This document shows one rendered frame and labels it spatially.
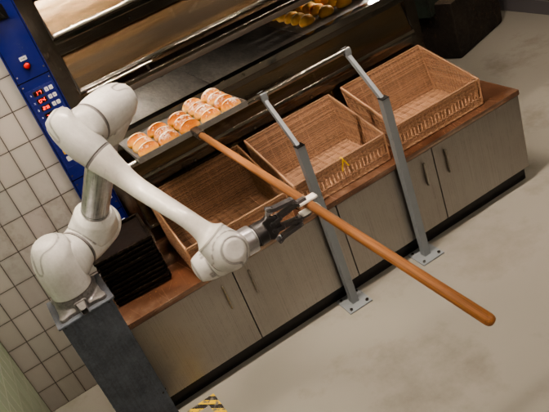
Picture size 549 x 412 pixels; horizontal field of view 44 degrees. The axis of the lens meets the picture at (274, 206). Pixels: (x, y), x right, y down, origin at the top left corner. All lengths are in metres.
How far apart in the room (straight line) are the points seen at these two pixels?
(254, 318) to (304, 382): 0.39
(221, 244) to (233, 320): 1.51
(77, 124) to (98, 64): 1.24
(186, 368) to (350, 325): 0.83
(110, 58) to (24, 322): 1.36
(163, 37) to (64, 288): 1.38
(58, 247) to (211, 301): 0.99
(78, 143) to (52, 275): 0.61
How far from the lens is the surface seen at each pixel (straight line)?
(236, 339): 3.39
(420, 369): 3.18
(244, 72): 3.54
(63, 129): 2.07
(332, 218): 2.02
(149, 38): 3.34
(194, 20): 3.40
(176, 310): 3.18
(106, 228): 2.54
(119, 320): 2.60
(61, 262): 2.47
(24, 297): 3.58
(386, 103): 3.27
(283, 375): 3.37
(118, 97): 2.17
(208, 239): 1.88
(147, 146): 2.99
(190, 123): 3.03
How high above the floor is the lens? 2.29
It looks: 30 degrees down
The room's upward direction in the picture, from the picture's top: 22 degrees counter-clockwise
